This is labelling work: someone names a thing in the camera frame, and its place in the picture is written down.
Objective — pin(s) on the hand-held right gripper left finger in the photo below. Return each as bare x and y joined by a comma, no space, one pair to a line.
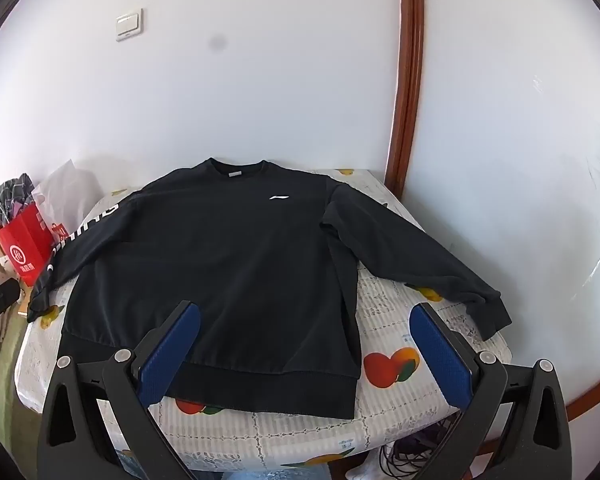
172,350

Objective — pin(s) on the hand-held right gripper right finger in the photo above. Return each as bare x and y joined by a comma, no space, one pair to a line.
442,355

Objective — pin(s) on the black sweatshirt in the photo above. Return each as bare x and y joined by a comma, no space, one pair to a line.
220,260

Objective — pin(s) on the red paper bag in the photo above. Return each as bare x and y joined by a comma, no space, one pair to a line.
22,247

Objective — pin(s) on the green cloth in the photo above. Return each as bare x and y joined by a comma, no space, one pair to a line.
7,360

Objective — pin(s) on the fruit print tablecloth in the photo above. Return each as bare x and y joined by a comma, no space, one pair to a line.
415,410

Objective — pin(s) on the plaid cloth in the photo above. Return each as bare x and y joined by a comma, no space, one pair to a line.
12,197

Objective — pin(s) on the white plastic bag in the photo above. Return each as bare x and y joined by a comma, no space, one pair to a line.
67,187

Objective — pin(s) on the brown wooden baseboard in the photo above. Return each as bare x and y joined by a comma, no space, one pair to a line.
592,397

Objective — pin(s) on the brown wooden door frame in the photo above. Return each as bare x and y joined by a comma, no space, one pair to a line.
406,85

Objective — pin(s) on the white light switch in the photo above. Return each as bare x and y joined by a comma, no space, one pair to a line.
129,24

